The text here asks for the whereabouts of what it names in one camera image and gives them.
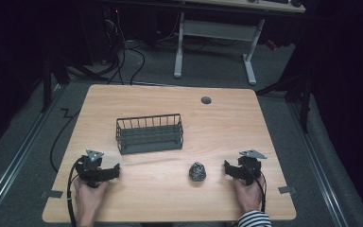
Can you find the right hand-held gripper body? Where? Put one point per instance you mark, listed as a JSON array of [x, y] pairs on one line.
[[249, 167]]

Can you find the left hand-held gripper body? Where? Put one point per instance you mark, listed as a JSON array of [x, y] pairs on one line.
[[89, 167]]

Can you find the person's right hand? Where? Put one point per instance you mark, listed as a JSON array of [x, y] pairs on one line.
[[248, 197]]

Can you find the person's left hand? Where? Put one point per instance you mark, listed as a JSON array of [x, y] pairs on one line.
[[89, 197]]

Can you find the grey tape strip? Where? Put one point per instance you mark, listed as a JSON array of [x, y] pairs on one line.
[[286, 189], [53, 194]]

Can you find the black metal stand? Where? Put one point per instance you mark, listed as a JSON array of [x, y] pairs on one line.
[[46, 85], [304, 104]]

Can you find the red object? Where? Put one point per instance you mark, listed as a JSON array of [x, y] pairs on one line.
[[271, 44]]

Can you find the desk with white legs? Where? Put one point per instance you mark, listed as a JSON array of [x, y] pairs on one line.
[[217, 30]]

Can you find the black computer mouse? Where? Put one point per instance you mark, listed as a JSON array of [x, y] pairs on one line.
[[296, 3]]

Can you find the metal floor rail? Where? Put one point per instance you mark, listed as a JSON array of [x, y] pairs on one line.
[[319, 170], [15, 160]]

